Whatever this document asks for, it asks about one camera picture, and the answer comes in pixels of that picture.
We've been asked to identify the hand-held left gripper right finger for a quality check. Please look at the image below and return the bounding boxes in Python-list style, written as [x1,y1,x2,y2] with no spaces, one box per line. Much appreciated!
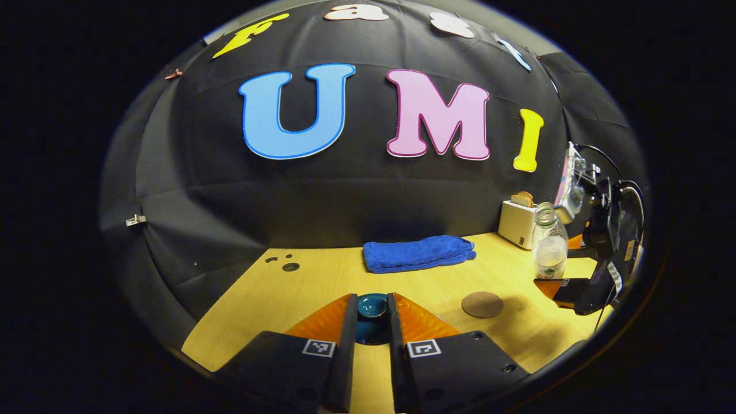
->
[386,292,530,413]

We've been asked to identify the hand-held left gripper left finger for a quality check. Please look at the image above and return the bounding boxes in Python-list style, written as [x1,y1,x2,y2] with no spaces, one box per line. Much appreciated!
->
[212,293,359,413]

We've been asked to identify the clear plastic water bottle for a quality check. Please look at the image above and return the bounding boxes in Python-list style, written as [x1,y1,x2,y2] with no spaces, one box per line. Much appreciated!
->
[531,202,569,281]

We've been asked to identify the teal teacup lid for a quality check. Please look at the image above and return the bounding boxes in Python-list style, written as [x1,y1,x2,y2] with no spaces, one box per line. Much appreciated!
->
[356,292,389,321]

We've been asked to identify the round brown coaster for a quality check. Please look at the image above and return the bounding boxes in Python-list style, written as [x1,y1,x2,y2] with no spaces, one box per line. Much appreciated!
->
[461,290,505,319]

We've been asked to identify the white toaster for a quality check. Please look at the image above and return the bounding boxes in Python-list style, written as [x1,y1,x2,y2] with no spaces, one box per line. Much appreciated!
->
[497,198,539,251]

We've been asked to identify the blue folded towel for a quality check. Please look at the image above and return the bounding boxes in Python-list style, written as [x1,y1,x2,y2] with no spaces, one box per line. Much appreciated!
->
[362,235,477,274]

